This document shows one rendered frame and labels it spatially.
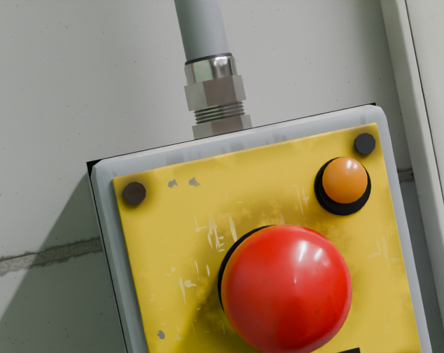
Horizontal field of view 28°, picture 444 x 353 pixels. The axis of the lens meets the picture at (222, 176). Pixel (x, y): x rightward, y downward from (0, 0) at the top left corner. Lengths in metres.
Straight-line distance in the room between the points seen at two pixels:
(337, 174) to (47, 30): 0.13
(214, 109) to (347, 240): 0.07
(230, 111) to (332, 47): 0.07
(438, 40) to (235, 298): 0.15
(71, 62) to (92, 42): 0.01
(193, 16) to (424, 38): 0.10
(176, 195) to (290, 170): 0.04
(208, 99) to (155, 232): 0.06
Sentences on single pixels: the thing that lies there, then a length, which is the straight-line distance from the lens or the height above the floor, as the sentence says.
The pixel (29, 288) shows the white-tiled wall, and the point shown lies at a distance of 0.35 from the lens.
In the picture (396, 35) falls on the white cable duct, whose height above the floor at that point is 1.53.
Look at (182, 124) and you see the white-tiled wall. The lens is 0.35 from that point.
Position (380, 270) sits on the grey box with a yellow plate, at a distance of 0.29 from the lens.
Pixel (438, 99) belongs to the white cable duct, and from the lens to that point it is 0.36.
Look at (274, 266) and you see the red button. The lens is 0.26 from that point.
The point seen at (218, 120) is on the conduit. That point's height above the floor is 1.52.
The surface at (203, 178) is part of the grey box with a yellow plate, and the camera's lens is 0.28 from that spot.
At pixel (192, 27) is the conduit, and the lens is 0.31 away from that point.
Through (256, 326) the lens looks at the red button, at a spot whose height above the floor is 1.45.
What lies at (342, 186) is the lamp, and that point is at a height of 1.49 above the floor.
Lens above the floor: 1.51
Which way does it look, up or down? 3 degrees down
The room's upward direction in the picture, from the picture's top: 12 degrees counter-clockwise
